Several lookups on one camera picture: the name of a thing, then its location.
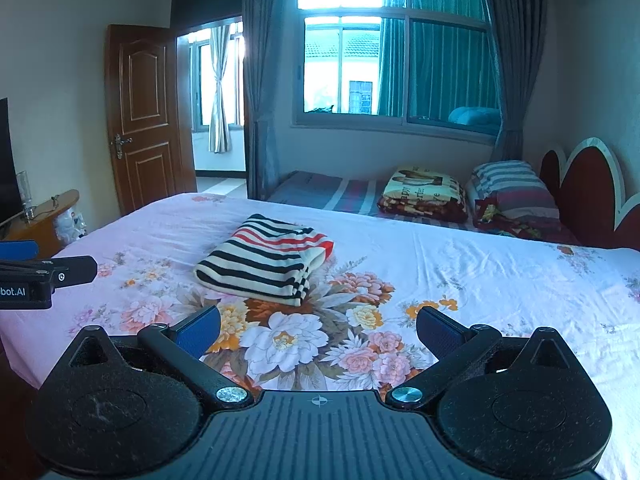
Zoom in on red scalloped headboard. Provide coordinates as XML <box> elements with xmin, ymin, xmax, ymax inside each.
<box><xmin>539</xmin><ymin>136</ymin><xmax>640</xmax><ymax>252</ymax></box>

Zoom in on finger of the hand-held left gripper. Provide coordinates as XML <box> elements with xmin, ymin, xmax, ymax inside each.
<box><xmin>50</xmin><ymin>255</ymin><xmax>98</xmax><ymax>288</ymax></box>
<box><xmin>0</xmin><ymin>240</ymin><xmax>41</xmax><ymax>261</ymax></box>

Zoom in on white printed bag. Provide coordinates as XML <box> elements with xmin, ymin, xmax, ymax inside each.
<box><xmin>55</xmin><ymin>207</ymin><xmax>88</xmax><ymax>247</ymax></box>

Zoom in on teal quilt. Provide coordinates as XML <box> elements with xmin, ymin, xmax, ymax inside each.
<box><xmin>447</xmin><ymin>105</ymin><xmax>502</xmax><ymax>129</ymax></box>

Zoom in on floral bed sheet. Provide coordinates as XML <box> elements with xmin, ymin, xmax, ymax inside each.
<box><xmin>0</xmin><ymin>192</ymin><xmax>640</xmax><ymax>480</ymax></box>

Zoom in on red printed pillow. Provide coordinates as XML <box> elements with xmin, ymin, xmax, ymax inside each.
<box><xmin>472</xmin><ymin>200</ymin><xmax>581</xmax><ymax>247</ymax></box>

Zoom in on striped small bed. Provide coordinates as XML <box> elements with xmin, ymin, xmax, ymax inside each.
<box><xmin>267</xmin><ymin>170</ymin><xmax>481</xmax><ymax>233</ymax></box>

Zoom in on wooden desk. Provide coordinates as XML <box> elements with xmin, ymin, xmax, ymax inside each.
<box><xmin>0</xmin><ymin>189</ymin><xmax>81</xmax><ymax>261</ymax></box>

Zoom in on bedroom window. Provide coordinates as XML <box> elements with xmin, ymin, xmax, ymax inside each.
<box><xmin>290</xmin><ymin>0</ymin><xmax>503</xmax><ymax>146</ymax></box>

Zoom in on tall drinking glass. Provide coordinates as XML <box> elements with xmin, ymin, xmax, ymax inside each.
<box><xmin>16</xmin><ymin>170</ymin><xmax>37</xmax><ymax>220</ymax></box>

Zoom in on brown wooden door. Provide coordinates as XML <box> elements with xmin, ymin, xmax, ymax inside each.
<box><xmin>104</xmin><ymin>24</ymin><xmax>198</xmax><ymax>217</ymax></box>

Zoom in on metal door handle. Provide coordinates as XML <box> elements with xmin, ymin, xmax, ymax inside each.
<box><xmin>111</xmin><ymin>133</ymin><xmax>134</xmax><ymax>161</ymax></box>

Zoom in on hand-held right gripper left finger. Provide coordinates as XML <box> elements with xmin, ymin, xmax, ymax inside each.
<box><xmin>67</xmin><ymin>305</ymin><xmax>256</xmax><ymax>408</ymax></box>

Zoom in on black white red striped sweater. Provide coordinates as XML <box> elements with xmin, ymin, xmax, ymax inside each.
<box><xmin>194</xmin><ymin>213</ymin><xmax>335</xmax><ymax>307</ymax></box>

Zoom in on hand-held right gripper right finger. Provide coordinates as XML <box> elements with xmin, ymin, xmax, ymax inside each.
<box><xmin>385</xmin><ymin>306</ymin><xmax>571</xmax><ymax>411</ymax></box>

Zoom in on striped pillow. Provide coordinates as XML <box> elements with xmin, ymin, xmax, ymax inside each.
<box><xmin>465</xmin><ymin>161</ymin><xmax>561</xmax><ymax>221</ymax></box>

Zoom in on grey curtain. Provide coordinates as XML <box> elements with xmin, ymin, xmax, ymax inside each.
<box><xmin>472</xmin><ymin>0</ymin><xmax>551</xmax><ymax>166</ymax></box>
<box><xmin>241</xmin><ymin>0</ymin><xmax>301</xmax><ymax>201</ymax></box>

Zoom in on folded printed blanket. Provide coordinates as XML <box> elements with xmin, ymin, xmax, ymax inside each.
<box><xmin>376</xmin><ymin>165</ymin><xmax>471</xmax><ymax>223</ymax></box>

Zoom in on teal curtain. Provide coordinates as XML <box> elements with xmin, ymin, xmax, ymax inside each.
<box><xmin>377</xmin><ymin>0</ymin><xmax>501</xmax><ymax>121</ymax></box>

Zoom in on black television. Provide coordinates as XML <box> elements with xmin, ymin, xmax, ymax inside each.
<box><xmin>0</xmin><ymin>97</ymin><xmax>21</xmax><ymax>228</ymax></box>

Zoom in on pale hallway curtain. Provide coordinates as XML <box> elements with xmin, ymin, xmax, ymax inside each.
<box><xmin>207</xmin><ymin>25</ymin><xmax>234</xmax><ymax>154</ymax></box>

